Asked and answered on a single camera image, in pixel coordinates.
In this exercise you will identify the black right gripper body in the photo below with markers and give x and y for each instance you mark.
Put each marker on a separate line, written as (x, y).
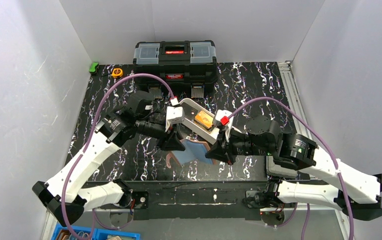
(225, 148)

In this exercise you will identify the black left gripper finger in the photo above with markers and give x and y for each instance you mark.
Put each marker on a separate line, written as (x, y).
(179, 134)
(170, 143)

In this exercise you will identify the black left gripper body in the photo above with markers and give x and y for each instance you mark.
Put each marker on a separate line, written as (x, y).
(170, 135)

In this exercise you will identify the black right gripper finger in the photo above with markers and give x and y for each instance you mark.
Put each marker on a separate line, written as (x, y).
(221, 136)
(221, 151)

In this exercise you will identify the white plastic card tray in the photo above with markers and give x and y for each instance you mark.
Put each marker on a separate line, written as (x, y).
(191, 108)

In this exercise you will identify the gold card stack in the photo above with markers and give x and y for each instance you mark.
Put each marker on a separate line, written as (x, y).
(204, 119)

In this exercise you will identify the brown leather card holder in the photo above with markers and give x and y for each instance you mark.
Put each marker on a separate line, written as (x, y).
(194, 151)

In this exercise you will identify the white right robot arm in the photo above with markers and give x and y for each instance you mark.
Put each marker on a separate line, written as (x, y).
(344, 188)

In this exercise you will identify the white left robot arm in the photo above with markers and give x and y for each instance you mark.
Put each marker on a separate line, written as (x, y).
(64, 194)

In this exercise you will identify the grey flat box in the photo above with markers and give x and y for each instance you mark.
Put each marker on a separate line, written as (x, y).
(273, 169)

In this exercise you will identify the black Delixi toolbox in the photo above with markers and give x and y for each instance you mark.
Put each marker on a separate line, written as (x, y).
(188, 67)

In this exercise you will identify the orange tape measure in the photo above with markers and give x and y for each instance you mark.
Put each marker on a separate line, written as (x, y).
(117, 73)

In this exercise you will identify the green small tool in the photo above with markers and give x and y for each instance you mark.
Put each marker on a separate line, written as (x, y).
(93, 69)

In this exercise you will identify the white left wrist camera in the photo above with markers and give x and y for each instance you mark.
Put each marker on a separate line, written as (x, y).
(174, 115)

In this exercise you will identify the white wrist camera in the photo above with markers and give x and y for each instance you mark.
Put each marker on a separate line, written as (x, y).
(223, 121)
(174, 115)

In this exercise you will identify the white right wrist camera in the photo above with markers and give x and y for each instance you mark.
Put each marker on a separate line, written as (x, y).
(223, 121)

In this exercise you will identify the aluminium frame rail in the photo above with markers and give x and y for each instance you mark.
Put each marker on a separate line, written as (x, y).
(295, 104)

